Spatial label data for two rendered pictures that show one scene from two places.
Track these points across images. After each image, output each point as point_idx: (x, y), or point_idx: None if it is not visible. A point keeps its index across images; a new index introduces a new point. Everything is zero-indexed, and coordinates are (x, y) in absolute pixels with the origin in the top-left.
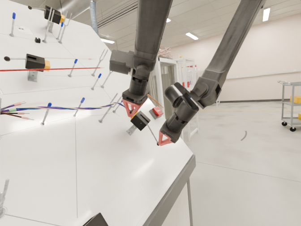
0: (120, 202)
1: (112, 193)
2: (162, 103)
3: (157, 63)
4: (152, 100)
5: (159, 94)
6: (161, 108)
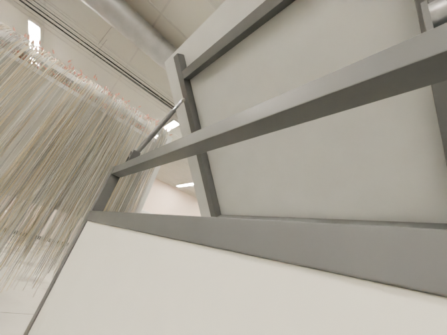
0: None
1: None
2: (153, 181)
3: (169, 142)
4: (149, 172)
5: (156, 171)
6: (149, 186)
